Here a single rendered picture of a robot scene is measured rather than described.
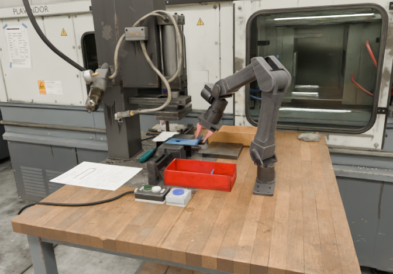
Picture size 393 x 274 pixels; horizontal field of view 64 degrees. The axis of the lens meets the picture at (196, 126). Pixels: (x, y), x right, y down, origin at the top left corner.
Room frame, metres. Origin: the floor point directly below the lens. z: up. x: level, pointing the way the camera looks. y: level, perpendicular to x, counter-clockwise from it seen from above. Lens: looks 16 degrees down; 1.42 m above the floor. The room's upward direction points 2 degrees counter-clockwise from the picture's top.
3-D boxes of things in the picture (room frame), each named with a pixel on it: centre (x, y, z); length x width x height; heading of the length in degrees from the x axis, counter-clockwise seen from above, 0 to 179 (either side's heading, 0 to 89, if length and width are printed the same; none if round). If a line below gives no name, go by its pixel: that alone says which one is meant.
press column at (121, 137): (1.41, 0.34, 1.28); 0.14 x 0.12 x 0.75; 162
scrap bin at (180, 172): (1.09, -0.01, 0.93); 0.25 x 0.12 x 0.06; 72
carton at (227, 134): (1.55, -0.19, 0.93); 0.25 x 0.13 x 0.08; 72
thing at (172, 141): (1.31, 0.06, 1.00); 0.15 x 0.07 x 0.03; 72
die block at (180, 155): (1.33, 0.09, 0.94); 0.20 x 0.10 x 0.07; 162
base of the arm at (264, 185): (1.06, -0.25, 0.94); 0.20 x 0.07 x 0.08; 162
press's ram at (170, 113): (1.34, 0.16, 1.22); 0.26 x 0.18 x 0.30; 72
